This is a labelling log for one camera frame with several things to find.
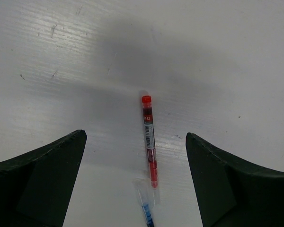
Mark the red pen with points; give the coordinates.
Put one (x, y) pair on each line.
(150, 146)

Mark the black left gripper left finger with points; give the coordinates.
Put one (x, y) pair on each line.
(36, 187)

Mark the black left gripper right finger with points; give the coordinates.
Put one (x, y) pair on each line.
(233, 192)

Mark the blue pen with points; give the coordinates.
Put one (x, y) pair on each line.
(146, 199)

